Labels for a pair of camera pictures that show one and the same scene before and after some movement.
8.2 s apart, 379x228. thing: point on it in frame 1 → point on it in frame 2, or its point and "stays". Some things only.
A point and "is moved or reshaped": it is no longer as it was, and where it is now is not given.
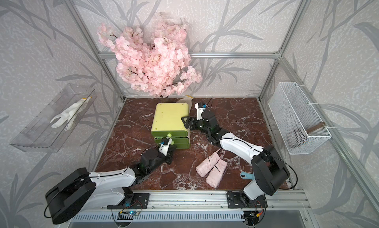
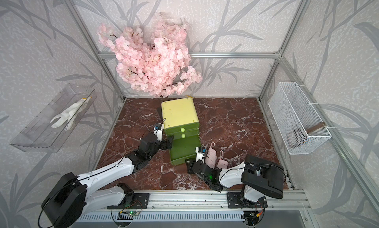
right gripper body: x=199 y=125 → x=193 y=166
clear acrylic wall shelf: x=52 y=127 stays
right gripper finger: x=187 y=121 → x=189 y=163
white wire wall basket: x=300 y=124 stays
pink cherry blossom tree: x=157 y=61 stays
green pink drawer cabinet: x=168 y=122 is moved or reshaped
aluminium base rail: x=211 y=201 stays
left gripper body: x=160 y=159 → x=161 y=145
